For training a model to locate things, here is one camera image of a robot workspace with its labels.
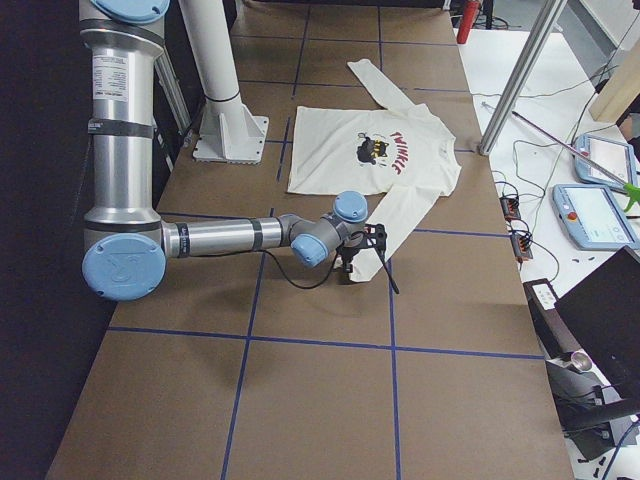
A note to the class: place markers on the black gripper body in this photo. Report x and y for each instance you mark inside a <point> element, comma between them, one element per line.
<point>347,256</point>

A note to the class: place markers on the cream long-sleeve cat shirt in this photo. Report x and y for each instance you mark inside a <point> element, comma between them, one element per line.
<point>401,151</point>

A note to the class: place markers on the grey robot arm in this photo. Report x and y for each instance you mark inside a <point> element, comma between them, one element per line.
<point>127,244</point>

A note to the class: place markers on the orange connector block far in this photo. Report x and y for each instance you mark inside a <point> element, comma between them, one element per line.
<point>510,207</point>

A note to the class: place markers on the orange connector block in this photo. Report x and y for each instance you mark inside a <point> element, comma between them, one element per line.
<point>510,207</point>
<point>521,245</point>

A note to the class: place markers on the orange connector block near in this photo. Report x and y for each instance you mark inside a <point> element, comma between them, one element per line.
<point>521,245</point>

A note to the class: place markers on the black box white label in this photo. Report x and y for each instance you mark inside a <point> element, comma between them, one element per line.
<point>558,342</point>

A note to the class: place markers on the near blue teach pendant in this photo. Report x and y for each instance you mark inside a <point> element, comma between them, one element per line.
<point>592,218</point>

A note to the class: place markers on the blue teach pendant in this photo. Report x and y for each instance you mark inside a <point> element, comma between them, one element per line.
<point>592,218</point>
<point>617,157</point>

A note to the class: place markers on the black monitor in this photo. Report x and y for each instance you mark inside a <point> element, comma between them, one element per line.
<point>602,313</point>

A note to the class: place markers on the red fire extinguisher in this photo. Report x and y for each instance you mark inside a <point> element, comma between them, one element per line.
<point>469,13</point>

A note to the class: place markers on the far blue teach pendant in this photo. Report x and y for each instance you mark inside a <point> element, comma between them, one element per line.
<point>617,157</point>

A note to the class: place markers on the metal reacher grabber stick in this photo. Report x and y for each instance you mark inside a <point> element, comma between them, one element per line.
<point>628,188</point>

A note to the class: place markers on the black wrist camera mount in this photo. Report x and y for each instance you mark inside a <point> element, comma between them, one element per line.
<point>375,237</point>

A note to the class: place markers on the white pedestal mounting base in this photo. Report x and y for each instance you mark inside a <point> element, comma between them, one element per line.
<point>228,132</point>

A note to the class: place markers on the grey aluminium frame post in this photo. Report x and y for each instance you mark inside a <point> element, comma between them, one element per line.
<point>541,29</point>

